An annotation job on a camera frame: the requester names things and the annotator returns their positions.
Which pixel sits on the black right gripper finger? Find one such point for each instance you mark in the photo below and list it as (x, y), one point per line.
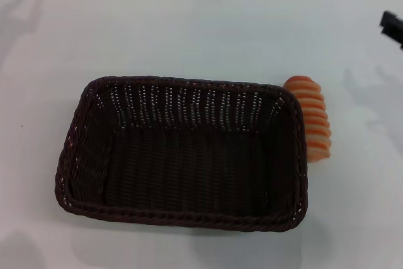
(393, 36)
(392, 18)

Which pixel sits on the orange striped spiral bread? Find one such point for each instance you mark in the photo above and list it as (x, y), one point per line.
(315, 114)

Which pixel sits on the black woven wicker basket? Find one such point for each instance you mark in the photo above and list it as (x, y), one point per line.
(189, 162)

